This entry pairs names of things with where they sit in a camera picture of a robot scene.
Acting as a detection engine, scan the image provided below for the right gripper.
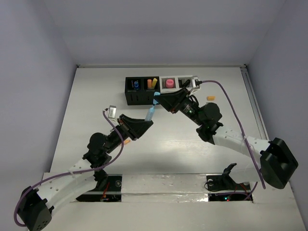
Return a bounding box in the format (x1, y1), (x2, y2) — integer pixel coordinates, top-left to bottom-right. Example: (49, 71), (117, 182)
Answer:
(154, 87), (204, 126)

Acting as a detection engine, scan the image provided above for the pink glue stick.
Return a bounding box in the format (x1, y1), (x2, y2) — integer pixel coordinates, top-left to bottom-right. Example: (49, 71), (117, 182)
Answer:
(165, 78), (174, 89)

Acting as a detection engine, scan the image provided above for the blue pencil-shaped pen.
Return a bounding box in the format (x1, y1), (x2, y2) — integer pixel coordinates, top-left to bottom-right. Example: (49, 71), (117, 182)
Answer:
(145, 105), (155, 121)

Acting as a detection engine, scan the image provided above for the blue black highlighter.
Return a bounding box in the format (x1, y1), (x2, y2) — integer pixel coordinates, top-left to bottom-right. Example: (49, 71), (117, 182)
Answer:
(179, 79), (191, 88)

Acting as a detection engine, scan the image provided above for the yellow pencil-shaped pen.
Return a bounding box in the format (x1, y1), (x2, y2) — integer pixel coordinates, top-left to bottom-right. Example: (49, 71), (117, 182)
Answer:
(152, 78), (157, 89)

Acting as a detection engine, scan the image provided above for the grey pencil-shaped pen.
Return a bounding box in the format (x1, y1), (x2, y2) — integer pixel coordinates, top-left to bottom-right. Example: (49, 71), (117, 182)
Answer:
(147, 79), (152, 89)

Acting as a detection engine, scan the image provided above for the orange yellow eraser cap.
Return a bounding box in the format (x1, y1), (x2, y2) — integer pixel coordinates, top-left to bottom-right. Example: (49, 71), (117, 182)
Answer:
(207, 96), (215, 101)

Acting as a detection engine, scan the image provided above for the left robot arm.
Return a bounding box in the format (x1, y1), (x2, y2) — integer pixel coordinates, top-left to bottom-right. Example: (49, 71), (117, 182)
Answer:
(13, 114), (153, 231)

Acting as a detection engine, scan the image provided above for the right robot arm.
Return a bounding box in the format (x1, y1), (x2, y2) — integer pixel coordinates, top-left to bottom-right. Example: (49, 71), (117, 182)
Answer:
(154, 88), (298, 189)

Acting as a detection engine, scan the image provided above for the white double container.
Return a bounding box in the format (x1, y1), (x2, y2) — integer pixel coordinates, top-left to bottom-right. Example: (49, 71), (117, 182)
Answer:
(159, 75), (192, 93)

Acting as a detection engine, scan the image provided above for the black double container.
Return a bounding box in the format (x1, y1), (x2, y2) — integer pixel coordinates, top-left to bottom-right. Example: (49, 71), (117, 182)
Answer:
(125, 76), (160, 105)

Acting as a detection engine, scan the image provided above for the blue item in container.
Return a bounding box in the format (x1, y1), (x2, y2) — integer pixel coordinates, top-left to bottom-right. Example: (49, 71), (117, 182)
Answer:
(134, 81), (140, 90)

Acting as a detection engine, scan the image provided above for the silver foil tape strip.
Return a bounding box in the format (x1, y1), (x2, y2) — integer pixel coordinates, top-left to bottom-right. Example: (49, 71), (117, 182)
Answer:
(121, 174), (208, 203)

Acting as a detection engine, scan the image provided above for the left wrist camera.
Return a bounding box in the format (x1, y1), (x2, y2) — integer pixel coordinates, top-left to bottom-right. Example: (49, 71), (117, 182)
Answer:
(103, 105), (117, 121)

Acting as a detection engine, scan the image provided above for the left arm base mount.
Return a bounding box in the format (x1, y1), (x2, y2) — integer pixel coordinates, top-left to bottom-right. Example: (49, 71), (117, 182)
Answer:
(76, 175), (122, 203)

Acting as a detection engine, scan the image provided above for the aluminium rail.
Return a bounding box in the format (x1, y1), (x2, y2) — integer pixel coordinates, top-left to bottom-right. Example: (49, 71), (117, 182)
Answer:
(240, 67), (269, 140)

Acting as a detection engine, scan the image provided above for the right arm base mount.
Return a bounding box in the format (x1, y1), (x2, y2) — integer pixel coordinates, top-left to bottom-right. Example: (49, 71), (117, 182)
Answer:
(204, 163), (253, 202)

